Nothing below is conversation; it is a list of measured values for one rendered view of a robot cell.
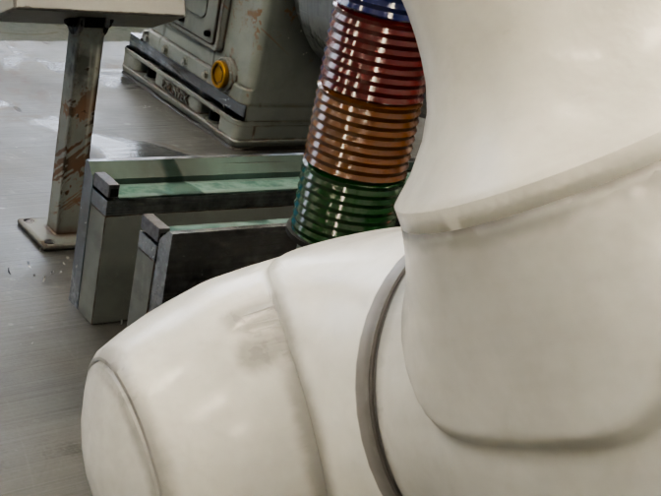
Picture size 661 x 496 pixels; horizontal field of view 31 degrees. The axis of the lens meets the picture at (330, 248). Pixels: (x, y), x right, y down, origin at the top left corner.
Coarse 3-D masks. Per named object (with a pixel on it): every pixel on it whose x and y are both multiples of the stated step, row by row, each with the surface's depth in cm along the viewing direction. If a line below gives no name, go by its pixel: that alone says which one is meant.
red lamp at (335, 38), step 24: (336, 24) 64; (360, 24) 63; (384, 24) 62; (408, 24) 62; (336, 48) 64; (360, 48) 63; (384, 48) 63; (408, 48) 63; (336, 72) 64; (360, 72) 63; (384, 72) 63; (408, 72) 64; (360, 96) 64; (384, 96) 64; (408, 96) 64
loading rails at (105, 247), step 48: (96, 192) 101; (144, 192) 102; (192, 192) 104; (240, 192) 107; (288, 192) 110; (96, 240) 101; (144, 240) 94; (192, 240) 92; (240, 240) 95; (288, 240) 97; (96, 288) 102; (144, 288) 95
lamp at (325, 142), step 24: (336, 96) 64; (312, 120) 67; (336, 120) 65; (360, 120) 64; (384, 120) 64; (408, 120) 65; (312, 144) 66; (336, 144) 65; (360, 144) 65; (384, 144) 65; (408, 144) 66; (336, 168) 65; (360, 168) 65; (384, 168) 66
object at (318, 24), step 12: (300, 0) 144; (312, 0) 141; (324, 0) 139; (300, 12) 144; (312, 12) 142; (324, 12) 140; (300, 24) 149; (312, 24) 143; (324, 24) 141; (312, 36) 145; (324, 36) 142; (312, 48) 148; (420, 108) 140
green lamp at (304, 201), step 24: (312, 168) 67; (312, 192) 67; (336, 192) 66; (360, 192) 66; (384, 192) 66; (312, 216) 67; (336, 216) 66; (360, 216) 66; (384, 216) 67; (312, 240) 67
